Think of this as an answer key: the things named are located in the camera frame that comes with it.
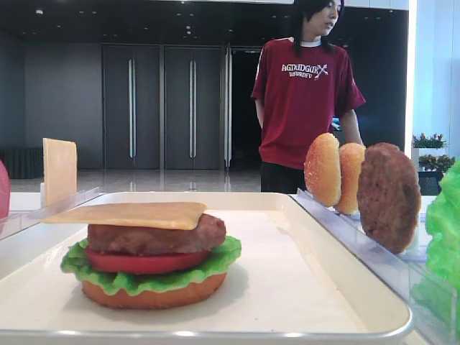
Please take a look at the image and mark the potted flowers in planter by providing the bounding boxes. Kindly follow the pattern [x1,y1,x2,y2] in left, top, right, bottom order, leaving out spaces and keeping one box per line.
[412,133,456,184]

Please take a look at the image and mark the white rectangular serving tray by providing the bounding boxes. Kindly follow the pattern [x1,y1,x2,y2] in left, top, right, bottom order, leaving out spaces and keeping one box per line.
[1,192,413,344]

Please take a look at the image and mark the person in red shirt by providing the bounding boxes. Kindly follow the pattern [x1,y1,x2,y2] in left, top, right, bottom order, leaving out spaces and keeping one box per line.
[252,1,365,194]

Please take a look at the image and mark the upright red tomato slice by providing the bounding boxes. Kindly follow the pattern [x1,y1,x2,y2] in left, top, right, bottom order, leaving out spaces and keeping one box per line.
[0,162,11,219]

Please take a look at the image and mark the clear acrylic rack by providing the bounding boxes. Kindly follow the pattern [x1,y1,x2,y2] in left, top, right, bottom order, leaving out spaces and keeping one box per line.
[1,188,101,240]
[293,190,459,344]

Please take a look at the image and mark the clear acrylic left rack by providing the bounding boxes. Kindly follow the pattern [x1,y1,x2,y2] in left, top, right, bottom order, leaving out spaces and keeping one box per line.
[1,188,101,240]

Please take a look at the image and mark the clear acrylic right rack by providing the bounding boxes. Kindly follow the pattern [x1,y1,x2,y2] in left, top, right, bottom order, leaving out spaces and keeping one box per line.
[293,190,459,344]

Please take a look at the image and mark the upright green lettuce leaf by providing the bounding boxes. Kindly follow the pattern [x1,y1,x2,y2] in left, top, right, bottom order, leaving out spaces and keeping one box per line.
[411,162,459,333]

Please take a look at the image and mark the tomato slice in burger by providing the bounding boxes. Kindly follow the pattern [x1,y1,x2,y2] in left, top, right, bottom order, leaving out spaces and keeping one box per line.
[85,248,211,275]

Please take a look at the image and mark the cheese slice on burger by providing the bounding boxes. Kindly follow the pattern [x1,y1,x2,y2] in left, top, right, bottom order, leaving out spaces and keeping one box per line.
[41,202,207,231]

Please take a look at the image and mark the upright brown meat patty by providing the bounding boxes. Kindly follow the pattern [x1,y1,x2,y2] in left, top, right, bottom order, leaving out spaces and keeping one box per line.
[356,142,421,254]

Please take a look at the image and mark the lettuce leaf in burger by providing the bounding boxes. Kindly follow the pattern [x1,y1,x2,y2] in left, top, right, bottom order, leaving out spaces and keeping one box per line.
[60,236,242,296]

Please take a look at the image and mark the upright cheese slice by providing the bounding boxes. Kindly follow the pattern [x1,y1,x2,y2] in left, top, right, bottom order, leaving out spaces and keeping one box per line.
[42,138,78,206]

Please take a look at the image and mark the sesame top bun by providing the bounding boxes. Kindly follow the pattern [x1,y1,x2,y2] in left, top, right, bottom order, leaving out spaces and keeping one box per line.
[304,133,341,207]

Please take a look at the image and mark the bottom bun on tray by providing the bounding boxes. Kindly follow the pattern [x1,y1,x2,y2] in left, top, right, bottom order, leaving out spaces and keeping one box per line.
[82,273,227,310]

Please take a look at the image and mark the dark double doors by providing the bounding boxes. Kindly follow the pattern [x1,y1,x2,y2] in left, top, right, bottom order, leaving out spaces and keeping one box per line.
[102,45,260,170]

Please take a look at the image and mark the meat patty in burger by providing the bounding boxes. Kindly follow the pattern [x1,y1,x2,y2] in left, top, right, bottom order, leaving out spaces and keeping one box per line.
[88,214,226,256]

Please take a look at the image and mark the upright bun slice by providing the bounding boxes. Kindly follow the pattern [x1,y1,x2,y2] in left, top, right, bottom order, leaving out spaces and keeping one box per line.
[334,143,366,214]

